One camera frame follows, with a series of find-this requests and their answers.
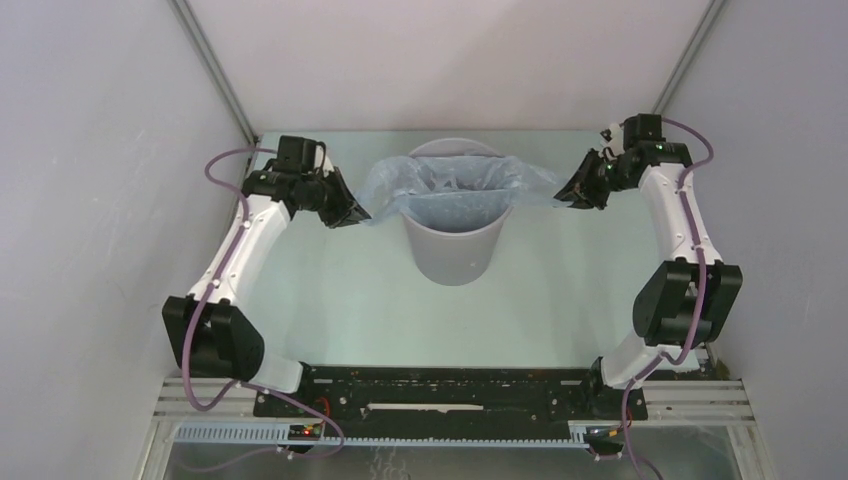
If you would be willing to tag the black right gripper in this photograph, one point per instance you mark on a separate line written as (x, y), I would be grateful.
(580, 190)

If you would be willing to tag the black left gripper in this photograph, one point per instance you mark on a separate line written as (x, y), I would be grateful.
(346, 211)

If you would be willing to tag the grey plastic trash bin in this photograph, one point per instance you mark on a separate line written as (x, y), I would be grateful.
(454, 245)

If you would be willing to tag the translucent blue trash bag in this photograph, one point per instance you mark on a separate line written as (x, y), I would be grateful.
(391, 181)

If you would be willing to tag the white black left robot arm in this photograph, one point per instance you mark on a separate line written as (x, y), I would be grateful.
(209, 330)

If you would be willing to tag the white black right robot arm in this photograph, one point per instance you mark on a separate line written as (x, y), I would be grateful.
(686, 302)

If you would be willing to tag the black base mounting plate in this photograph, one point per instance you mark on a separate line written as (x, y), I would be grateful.
(442, 401)

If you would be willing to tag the small electronics board with LEDs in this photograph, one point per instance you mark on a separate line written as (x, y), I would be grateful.
(303, 433)

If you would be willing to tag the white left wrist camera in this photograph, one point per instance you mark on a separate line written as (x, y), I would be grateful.
(322, 164)

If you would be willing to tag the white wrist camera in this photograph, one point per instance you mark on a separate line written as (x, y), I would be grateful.
(612, 142)
(322, 164)

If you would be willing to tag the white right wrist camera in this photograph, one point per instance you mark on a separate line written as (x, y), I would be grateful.
(612, 142)

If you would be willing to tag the light blue cable duct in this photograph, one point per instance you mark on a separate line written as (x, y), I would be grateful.
(259, 434)

